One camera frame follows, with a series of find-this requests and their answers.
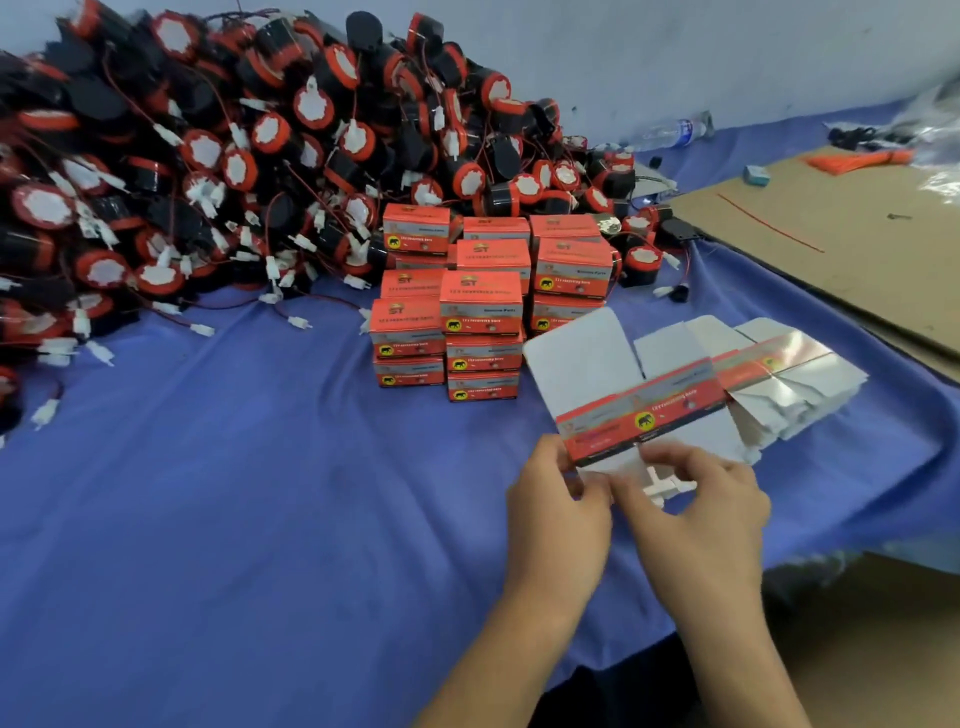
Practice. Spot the person's left hand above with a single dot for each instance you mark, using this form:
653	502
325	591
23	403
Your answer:
555	518

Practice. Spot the person's right hand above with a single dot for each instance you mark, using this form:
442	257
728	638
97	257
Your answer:
705	533

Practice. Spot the stack of paper boxes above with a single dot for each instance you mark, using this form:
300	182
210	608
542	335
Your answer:
803	368

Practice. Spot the pile of black red buzzers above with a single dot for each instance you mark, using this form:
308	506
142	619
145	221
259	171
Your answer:
210	150

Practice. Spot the person's left forearm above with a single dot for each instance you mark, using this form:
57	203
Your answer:
503	668

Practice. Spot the brown cardboard sheet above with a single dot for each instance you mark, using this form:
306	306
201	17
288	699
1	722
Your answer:
933	357
848	240

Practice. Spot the blue cloth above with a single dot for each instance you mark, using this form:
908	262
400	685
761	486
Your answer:
210	540

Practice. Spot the small light blue object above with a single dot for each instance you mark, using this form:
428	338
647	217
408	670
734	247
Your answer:
756	174

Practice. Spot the clear plastic bottle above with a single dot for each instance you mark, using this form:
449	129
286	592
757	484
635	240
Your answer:
672	131

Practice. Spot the small orange object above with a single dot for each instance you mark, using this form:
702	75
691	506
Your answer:
855	158

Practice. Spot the clear plastic bag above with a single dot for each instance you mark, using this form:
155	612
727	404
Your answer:
938	117

